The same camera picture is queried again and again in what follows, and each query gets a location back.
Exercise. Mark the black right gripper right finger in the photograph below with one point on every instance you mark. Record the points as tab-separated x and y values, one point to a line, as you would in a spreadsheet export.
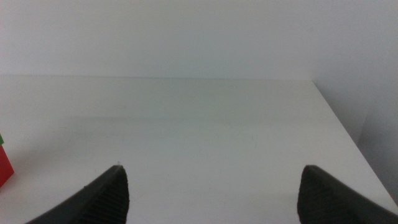
323	199

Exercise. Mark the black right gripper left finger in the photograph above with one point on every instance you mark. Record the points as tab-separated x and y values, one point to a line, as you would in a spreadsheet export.
105	199

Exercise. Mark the red cube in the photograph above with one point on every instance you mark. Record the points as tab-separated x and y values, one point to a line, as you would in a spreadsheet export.
4	168

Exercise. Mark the green cube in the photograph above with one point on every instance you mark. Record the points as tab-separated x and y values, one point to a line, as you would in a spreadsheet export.
1	140

